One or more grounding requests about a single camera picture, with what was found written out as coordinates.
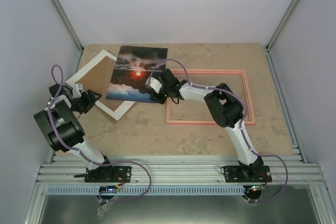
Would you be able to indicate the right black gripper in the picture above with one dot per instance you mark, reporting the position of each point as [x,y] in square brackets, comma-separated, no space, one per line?
[158,99]

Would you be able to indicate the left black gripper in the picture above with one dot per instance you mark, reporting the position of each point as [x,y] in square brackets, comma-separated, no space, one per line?
[90,102]

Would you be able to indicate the sunset landscape photo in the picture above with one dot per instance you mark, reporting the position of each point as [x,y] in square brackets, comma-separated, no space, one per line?
[133,66]

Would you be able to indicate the pink picture frame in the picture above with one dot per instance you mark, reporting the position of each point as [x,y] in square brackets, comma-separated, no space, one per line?
[250,111]

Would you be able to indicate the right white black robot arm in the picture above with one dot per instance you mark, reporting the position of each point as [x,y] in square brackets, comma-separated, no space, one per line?
[225,108]

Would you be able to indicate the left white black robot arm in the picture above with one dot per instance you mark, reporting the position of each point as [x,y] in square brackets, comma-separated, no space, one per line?
[61,128]

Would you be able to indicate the white mat brown backing board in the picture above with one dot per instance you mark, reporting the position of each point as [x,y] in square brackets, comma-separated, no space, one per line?
[95,76]

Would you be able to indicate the left circuit board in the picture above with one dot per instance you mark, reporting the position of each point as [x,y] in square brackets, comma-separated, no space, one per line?
[114,189]

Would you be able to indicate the circuit board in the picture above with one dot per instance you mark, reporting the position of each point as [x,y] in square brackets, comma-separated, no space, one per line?
[256,187]
[114,189]

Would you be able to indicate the right circuit board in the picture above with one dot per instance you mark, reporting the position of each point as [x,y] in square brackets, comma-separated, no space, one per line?
[256,187]

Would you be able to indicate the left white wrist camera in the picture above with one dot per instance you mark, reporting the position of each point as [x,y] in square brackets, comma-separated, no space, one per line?
[77,89]

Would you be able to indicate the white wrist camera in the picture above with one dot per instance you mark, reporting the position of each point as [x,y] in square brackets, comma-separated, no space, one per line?
[154,84]
[77,89]

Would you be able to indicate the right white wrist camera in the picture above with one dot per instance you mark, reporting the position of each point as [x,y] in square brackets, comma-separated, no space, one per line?
[154,84]

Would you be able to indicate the left aluminium corner post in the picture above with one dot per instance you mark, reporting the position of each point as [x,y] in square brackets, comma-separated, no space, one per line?
[69,27]

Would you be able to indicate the aluminium corner post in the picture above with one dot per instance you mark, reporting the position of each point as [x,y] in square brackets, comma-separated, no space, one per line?
[69,27]
[283,22]

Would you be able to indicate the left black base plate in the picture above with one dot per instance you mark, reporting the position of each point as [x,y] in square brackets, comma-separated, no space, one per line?
[109,174]

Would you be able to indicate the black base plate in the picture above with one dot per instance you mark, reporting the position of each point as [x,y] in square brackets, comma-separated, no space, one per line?
[234,174]
[109,174]

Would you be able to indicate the aluminium rail platform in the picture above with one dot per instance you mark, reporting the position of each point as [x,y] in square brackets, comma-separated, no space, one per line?
[182,170]

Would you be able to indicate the blue slotted cable duct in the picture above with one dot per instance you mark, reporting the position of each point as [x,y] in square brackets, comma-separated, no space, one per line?
[155,190]

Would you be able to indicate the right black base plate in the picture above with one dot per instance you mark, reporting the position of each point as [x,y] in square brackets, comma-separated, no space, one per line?
[234,174]

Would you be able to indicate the right aluminium corner post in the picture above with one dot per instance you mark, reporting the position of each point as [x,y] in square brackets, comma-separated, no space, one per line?
[283,22]

